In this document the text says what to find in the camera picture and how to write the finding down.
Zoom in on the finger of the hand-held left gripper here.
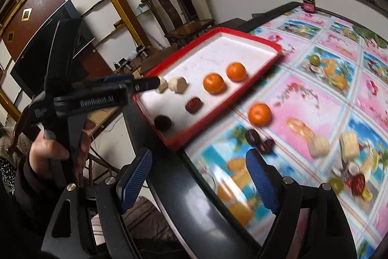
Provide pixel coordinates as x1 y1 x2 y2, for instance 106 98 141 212
71 75 161 94

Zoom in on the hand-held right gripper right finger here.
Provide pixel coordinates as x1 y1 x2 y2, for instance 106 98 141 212
245 148 358 259

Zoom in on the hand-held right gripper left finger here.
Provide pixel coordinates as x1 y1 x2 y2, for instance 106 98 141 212
41 147 154 259

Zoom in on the red date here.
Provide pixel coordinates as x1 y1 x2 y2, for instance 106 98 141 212
258 138 276 155
185 97 203 114
245 129 260 146
154 115 173 130
351 174 367 196

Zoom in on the orange mandarin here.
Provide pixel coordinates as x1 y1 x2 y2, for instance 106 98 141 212
202 73 226 95
226 62 247 83
248 103 272 127

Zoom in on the red rimmed white tray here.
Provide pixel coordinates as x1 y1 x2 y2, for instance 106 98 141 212
132 27 284 152

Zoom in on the large sugarcane piece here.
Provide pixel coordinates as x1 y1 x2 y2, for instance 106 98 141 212
339 131 361 161

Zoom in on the person's left forearm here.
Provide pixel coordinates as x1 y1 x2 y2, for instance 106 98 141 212
0 156 67 247

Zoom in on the person's left hand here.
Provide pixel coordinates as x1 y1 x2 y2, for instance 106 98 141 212
29 120 96 176

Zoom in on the low wooden table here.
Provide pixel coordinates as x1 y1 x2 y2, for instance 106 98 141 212
139 43 179 74

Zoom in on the black rimmed table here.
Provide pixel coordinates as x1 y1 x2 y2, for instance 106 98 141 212
123 1 388 259

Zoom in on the black flat television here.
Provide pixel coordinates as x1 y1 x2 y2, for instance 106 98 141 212
9 0 96 97

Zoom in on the dark wooden chair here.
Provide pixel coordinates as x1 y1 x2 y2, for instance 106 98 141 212
140 0 216 44

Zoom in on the red labelled jar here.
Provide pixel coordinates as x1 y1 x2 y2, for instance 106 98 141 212
302 0 317 14

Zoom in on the green cloth on table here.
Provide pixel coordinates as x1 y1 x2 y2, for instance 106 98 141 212
353 26 388 49

